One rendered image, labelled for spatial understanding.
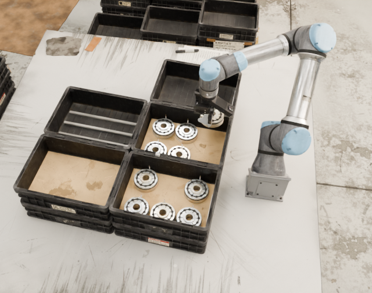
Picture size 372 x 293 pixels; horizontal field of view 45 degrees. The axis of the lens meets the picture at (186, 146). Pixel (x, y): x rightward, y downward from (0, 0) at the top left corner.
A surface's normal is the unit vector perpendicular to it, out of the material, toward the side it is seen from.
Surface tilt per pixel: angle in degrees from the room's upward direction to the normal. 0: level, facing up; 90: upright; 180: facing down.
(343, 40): 0
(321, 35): 42
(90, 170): 0
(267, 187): 90
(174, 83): 0
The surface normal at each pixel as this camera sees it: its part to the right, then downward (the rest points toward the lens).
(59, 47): 0.04, -0.62
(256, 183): -0.14, 0.78
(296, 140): 0.32, 0.26
